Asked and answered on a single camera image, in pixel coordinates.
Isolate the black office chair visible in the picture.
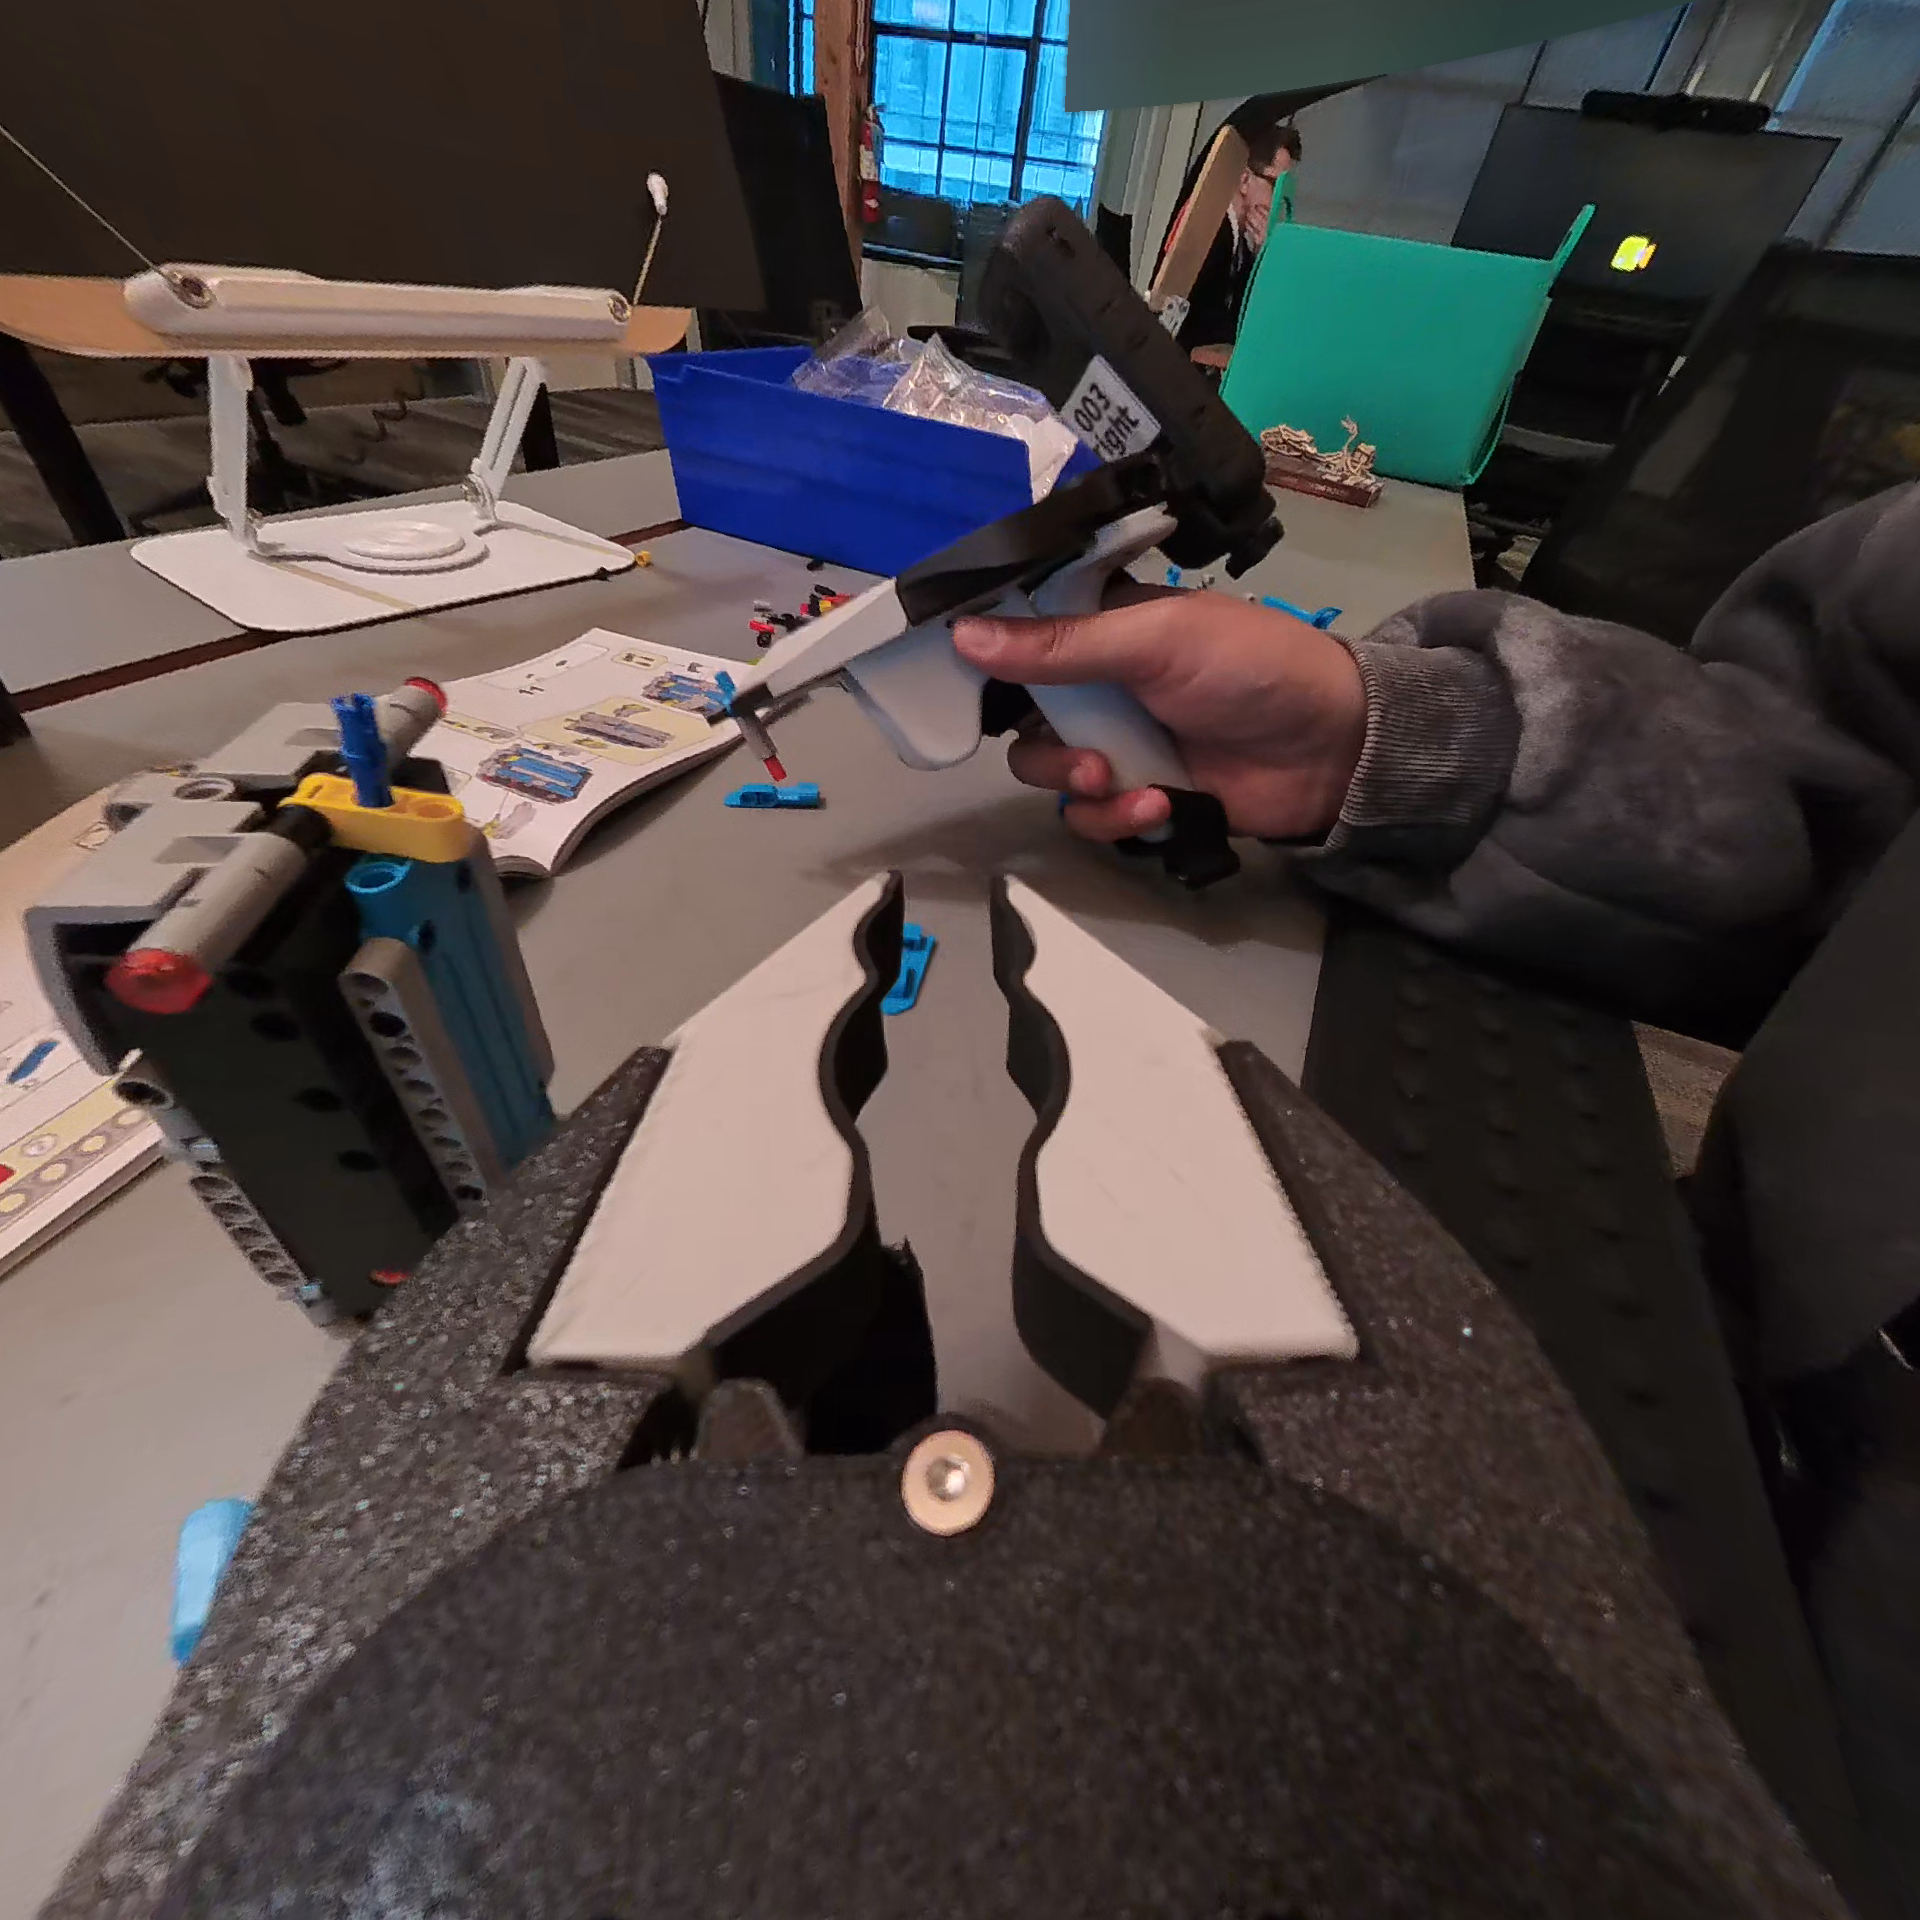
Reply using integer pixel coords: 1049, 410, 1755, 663
707, 74, 866, 337

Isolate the black blue brick model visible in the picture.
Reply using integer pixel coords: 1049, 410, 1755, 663
25, 685, 559, 1327

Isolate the instruction booklet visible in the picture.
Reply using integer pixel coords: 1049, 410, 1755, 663
390, 623, 758, 878

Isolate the pile of small bricks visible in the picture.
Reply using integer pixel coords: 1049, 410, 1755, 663
751, 576, 858, 648

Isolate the person's right hand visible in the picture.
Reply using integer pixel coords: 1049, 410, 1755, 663
949, 581, 1375, 893

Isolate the black computer monitor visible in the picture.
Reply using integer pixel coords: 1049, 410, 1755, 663
1455, 104, 1839, 301

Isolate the clear plastic bag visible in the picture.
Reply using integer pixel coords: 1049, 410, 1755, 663
785, 325, 1070, 441

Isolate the black perforated panel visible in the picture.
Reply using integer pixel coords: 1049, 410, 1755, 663
1304, 901, 1875, 1920

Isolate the wooden column with red sign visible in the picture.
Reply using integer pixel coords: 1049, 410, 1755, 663
815, 0, 875, 231

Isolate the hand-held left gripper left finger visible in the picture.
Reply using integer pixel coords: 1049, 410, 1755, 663
525, 871, 907, 1405

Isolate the grey desk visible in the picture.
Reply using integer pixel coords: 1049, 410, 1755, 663
0, 445, 1478, 1920

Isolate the blue plastic bin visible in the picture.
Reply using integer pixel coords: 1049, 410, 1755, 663
647, 335, 1099, 577

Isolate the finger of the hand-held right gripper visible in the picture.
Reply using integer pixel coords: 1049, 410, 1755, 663
719, 496, 1185, 735

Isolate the small wooden model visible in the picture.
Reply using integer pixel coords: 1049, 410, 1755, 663
1255, 421, 1384, 510

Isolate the blue grey axle assembly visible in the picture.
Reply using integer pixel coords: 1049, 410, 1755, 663
171, 1495, 259, 1671

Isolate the person's right forearm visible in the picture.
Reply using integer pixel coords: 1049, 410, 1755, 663
1304, 479, 1920, 1037

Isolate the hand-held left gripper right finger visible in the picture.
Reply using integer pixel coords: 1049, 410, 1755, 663
991, 871, 1363, 1412

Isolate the teal plastic panel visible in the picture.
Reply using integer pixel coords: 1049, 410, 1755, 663
1222, 176, 1598, 490

